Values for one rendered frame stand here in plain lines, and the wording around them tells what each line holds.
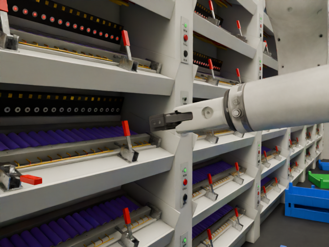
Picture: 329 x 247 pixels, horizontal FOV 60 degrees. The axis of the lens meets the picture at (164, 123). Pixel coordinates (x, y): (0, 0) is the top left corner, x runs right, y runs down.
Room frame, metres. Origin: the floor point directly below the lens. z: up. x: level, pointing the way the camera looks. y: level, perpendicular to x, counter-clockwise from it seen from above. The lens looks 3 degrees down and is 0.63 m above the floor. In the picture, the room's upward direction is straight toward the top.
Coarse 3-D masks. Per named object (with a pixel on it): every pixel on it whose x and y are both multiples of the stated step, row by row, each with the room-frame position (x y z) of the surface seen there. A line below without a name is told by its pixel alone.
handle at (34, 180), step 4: (12, 168) 0.41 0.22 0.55; (8, 172) 0.41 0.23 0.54; (12, 172) 0.41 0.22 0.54; (12, 176) 0.40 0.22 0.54; (16, 176) 0.40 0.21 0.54; (20, 176) 0.39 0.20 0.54; (24, 176) 0.38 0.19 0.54; (28, 176) 0.38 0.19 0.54; (32, 176) 0.39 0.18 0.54; (36, 176) 0.39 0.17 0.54; (20, 180) 0.39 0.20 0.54; (24, 180) 0.38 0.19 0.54; (28, 180) 0.38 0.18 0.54; (32, 180) 0.37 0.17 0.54; (36, 180) 0.37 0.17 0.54; (40, 180) 0.38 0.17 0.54; (32, 184) 0.37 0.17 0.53; (36, 184) 0.37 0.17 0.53
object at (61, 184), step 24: (0, 120) 0.55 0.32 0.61; (24, 120) 0.59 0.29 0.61; (48, 120) 0.64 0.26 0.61; (72, 120) 0.69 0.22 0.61; (96, 120) 0.75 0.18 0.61; (144, 120) 0.81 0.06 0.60; (144, 144) 0.77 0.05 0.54; (168, 144) 0.77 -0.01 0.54; (48, 168) 0.50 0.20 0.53; (72, 168) 0.52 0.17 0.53; (96, 168) 0.55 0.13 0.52; (120, 168) 0.58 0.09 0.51; (144, 168) 0.66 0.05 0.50; (168, 168) 0.75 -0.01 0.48; (0, 192) 0.40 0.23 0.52; (24, 192) 0.42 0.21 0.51; (48, 192) 0.45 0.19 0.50; (72, 192) 0.50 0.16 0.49; (96, 192) 0.55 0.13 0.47; (0, 216) 0.40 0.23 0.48
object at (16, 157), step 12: (60, 144) 0.55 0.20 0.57; (72, 144) 0.57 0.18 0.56; (84, 144) 0.59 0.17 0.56; (96, 144) 0.61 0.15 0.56; (108, 144) 0.64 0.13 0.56; (120, 144) 0.68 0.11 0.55; (132, 144) 0.72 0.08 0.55; (0, 156) 0.44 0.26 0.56; (12, 156) 0.46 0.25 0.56; (24, 156) 0.48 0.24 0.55; (36, 156) 0.50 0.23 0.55; (48, 156) 0.52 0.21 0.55; (60, 156) 0.53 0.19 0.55
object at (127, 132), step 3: (123, 123) 0.64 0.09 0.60; (126, 123) 0.64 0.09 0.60; (123, 126) 0.64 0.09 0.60; (126, 126) 0.64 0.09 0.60; (123, 129) 0.64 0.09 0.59; (126, 129) 0.64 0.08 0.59; (126, 132) 0.63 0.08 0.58; (129, 132) 0.64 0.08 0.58; (126, 135) 0.63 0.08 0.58; (129, 135) 0.64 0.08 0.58; (126, 138) 0.64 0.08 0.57; (129, 138) 0.64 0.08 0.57; (129, 141) 0.64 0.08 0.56; (129, 144) 0.63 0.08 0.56; (129, 147) 0.63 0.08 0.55; (129, 150) 0.63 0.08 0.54; (132, 150) 0.64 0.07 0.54
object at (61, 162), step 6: (138, 150) 0.70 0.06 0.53; (90, 156) 0.58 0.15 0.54; (96, 156) 0.59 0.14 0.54; (102, 156) 0.60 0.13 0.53; (108, 156) 0.62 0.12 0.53; (54, 162) 0.51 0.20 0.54; (60, 162) 0.52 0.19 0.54; (66, 162) 0.53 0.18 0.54; (72, 162) 0.54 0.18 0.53; (18, 168) 0.46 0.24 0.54; (24, 168) 0.46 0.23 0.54; (30, 168) 0.47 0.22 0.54; (36, 168) 0.48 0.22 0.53; (42, 168) 0.49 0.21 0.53
